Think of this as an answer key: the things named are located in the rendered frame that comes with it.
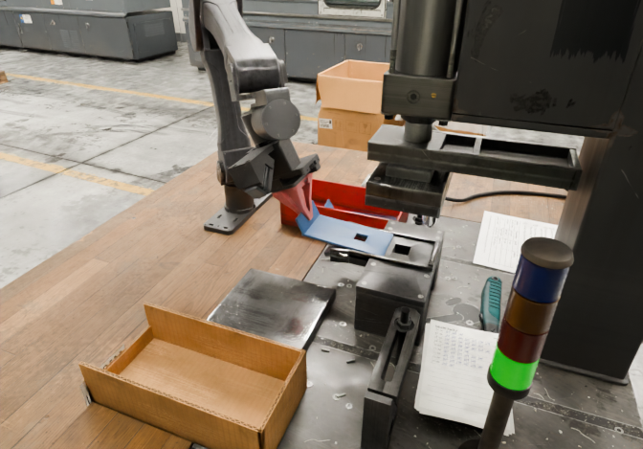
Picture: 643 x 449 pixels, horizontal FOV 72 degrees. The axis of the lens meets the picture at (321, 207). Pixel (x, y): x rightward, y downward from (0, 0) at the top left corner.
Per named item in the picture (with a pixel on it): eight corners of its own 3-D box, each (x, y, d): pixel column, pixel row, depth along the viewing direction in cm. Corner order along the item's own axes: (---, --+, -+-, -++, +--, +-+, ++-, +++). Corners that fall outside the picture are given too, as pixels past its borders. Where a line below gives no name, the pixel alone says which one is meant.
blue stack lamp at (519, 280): (512, 270, 40) (521, 238, 38) (559, 280, 39) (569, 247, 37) (512, 296, 37) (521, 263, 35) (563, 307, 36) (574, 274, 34)
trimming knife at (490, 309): (498, 286, 78) (480, 280, 78) (502, 276, 76) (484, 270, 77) (496, 362, 63) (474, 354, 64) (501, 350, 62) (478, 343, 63)
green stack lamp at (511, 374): (491, 353, 45) (497, 328, 43) (531, 364, 44) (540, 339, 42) (488, 382, 42) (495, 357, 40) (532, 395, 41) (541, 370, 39)
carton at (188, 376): (155, 341, 68) (144, 301, 64) (307, 392, 60) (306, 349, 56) (88, 411, 57) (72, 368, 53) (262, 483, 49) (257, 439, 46)
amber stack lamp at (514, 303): (504, 300, 42) (512, 271, 40) (549, 310, 40) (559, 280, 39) (503, 327, 39) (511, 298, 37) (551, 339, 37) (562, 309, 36)
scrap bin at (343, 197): (302, 199, 106) (302, 176, 103) (408, 218, 98) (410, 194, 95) (280, 223, 96) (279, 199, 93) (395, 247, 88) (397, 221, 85)
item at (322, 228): (310, 213, 80) (311, 199, 79) (393, 235, 76) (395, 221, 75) (294, 233, 75) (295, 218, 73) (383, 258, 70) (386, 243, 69)
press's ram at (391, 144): (388, 171, 77) (403, -22, 63) (552, 197, 69) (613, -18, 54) (356, 222, 63) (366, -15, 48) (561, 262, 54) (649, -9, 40)
